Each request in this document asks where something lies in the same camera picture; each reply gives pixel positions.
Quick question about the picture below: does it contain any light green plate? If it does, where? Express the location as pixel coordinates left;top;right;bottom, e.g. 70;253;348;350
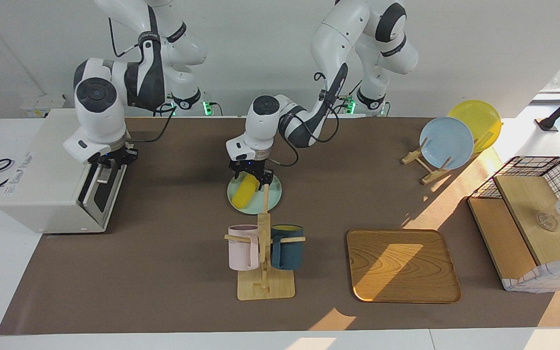
227;173;282;215

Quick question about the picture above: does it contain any black right base cable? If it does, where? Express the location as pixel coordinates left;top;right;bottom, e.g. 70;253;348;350
163;95;223;117

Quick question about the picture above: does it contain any white wall power outlet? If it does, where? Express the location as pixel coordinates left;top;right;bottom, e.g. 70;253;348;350
20;94;75;118

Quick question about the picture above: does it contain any black left base cable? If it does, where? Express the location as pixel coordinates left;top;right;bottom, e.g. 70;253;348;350
336;80;364;115

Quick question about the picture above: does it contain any small clear glass bowl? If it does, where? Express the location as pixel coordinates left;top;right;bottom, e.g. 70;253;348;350
535;211;559;232

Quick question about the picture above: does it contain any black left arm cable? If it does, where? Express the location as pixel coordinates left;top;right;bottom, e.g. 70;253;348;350
266;72;342;167

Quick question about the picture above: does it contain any black base cable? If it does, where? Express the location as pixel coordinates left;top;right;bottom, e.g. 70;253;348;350
336;80;364;115
163;95;223;117

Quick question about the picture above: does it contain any wooden tray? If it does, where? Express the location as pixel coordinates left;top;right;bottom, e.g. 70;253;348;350
347;229;462;304

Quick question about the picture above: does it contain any yellow corn cob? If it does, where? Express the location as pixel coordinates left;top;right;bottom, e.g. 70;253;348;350
232;174;260;209

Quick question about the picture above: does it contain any oven door with glass window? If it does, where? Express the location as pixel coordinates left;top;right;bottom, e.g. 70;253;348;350
78;160;128;232

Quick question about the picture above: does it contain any white checked cloth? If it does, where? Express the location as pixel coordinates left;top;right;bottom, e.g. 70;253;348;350
501;256;560;294

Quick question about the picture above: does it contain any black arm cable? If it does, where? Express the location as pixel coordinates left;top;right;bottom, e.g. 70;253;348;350
108;17;177;143
266;72;342;167

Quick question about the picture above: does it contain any wooden mug rack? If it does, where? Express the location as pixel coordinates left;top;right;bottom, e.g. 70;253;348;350
225;183;306;301

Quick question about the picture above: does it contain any black wire basket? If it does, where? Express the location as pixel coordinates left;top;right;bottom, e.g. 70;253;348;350
469;156;560;244

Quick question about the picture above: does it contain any dark blue mug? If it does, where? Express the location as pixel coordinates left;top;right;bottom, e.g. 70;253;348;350
270;224;304;271

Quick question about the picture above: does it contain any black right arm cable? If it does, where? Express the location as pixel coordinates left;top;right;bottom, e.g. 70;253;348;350
108;17;177;143

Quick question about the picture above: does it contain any wooden plate rack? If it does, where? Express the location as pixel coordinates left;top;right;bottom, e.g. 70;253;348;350
402;138;453;185

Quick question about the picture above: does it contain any brown table mat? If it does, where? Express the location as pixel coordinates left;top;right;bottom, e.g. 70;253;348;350
0;117;560;336

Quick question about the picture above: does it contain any wooden stepped stand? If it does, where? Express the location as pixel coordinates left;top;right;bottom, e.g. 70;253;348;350
467;175;560;292

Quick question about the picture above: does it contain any white toaster oven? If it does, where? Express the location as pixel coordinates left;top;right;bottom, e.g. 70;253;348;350
0;108;128;234

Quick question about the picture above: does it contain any yellow plate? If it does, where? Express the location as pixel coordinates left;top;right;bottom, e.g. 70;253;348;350
448;100;502;154

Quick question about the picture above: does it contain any light blue plate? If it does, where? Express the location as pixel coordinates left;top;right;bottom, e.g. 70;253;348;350
419;117;475;171

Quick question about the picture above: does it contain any pink mug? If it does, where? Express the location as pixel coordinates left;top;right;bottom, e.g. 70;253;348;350
228;224;261;271

